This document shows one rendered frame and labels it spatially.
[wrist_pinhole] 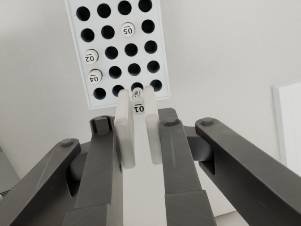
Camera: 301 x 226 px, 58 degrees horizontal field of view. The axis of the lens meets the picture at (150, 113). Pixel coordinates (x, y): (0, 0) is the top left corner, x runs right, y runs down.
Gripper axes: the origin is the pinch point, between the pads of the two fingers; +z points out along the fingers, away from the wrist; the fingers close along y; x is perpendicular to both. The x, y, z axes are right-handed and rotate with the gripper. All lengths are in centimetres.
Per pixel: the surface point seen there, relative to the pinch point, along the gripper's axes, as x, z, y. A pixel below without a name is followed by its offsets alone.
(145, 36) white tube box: 4.8, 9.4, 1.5
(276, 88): -3.1, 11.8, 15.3
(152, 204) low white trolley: -17.0, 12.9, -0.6
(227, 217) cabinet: -22.4, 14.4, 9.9
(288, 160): -12.2, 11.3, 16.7
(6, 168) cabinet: -34, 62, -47
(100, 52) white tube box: 3.9, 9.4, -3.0
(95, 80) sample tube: 1.6, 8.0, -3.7
